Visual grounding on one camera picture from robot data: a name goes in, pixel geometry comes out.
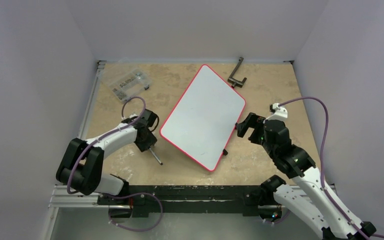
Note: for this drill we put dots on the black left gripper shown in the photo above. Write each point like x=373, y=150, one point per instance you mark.
x=151, y=141

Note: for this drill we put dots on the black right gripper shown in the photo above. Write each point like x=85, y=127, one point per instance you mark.
x=254, y=129

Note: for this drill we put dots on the whiteboard marker pen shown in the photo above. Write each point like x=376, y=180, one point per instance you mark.
x=155, y=156

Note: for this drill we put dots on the red-framed whiteboard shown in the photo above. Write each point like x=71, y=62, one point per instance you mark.
x=202, y=121

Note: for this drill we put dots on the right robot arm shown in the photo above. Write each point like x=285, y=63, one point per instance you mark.
x=321, y=209

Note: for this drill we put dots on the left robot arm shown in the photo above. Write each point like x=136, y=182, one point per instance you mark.
x=81, y=168

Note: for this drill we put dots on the clear plastic screw box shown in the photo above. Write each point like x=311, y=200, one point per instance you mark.
x=125, y=80

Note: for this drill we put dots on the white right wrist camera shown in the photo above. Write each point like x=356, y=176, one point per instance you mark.
x=278, y=112

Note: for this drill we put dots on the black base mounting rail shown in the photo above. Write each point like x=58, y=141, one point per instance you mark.
x=142, y=200

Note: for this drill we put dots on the aluminium frame rail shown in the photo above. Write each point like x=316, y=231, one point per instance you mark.
x=61, y=199

